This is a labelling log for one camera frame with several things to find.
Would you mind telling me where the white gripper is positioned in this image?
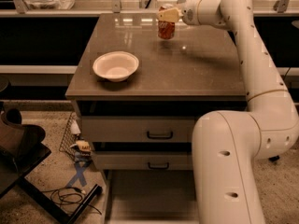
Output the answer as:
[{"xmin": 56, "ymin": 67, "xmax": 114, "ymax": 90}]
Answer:
[{"xmin": 157, "ymin": 0, "xmax": 200, "ymax": 25}]

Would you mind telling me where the red coke can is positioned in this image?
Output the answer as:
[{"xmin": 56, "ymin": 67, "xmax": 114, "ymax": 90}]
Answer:
[{"xmin": 157, "ymin": 14, "xmax": 175, "ymax": 40}]

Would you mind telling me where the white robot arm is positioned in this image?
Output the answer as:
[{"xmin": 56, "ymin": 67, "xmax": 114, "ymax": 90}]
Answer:
[{"xmin": 157, "ymin": 0, "xmax": 299, "ymax": 224}]

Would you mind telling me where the grey drawer cabinet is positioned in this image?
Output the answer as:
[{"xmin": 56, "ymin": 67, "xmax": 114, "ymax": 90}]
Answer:
[{"xmin": 64, "ymin": 12, "xmax": 250, "ymax": 173}]

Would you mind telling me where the top grey drawer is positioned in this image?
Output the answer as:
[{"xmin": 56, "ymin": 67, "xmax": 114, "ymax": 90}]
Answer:
[{"xmin": 80, "ymin": 116, "xmax": 195, "ymax": 143}]

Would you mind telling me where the grey drawer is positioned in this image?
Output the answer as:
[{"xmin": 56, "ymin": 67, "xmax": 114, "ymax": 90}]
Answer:
[
  {"xmin": 80, "ymin": 116, "xmax": 195, "ymax": 143},
  {"xmin": 92, "ymin": 151, "xmax": 192, "ymax": 170}
]

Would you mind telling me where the middle grey drawer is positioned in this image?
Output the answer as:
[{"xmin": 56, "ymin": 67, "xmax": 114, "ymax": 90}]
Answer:
[{"xmin": 92, "ymin": 151, "xmax": 192, "ymax": 170}]

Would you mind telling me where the open bottom drawer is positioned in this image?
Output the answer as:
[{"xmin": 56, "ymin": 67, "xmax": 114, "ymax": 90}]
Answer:
[{"xmin": 105, "ymin": 170, "xmax": 198, "ymax": 224}]

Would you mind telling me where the white paper bowl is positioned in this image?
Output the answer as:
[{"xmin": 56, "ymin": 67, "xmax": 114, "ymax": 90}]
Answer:
[{"xmin": 93, "ymin": 51, "xmax": 139, "ymax": 82}]

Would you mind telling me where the snack bag on floor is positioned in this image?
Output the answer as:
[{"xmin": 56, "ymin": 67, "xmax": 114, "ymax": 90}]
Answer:
[{"xmin": 70, "ymin": 140, "xmax": 91, "ymax": 162}]

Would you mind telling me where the blue tape cross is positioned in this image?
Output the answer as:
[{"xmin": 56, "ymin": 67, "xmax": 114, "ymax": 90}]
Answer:
[{"xmin": 66, "ymin": 162, "xmax": 90, "ymax": 188}]

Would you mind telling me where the dark brown chair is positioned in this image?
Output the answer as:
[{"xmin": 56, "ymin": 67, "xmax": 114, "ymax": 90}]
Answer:
[{"xmin": 0, "ymin": 108, "xmax": 51, "ymax": 198}]

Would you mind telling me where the black table leg left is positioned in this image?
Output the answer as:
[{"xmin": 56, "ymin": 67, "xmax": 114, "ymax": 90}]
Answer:
[{"xmin": 17, "ymin": 178, "xmax": 103, "ymax": 224}]

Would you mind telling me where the wire mesh basket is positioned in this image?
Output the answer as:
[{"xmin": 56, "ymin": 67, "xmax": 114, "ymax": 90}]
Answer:
[{"xmin": 59, "ymin": 112, "xmax": 76, "ymax": 161}]

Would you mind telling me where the black cable on floor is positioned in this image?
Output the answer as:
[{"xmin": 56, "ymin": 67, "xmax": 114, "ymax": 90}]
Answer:
[{"xmin": 40, "ymin": 186, "xmax": 103, "ymax": 217}]

